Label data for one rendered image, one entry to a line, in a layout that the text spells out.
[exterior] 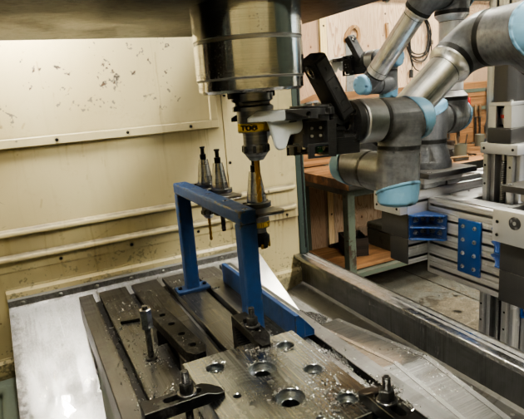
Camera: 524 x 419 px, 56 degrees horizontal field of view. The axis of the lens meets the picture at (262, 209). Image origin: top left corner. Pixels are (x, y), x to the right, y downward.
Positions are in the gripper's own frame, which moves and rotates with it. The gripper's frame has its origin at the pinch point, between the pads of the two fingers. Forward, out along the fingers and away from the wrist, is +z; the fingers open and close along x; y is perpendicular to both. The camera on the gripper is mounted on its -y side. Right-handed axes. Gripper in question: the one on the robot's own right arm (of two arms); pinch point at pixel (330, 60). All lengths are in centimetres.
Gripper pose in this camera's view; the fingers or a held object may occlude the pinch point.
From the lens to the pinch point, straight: 227.7
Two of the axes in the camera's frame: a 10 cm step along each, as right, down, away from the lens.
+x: 7.4, -3.3, 5.8
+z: -6.4, -1.3, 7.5
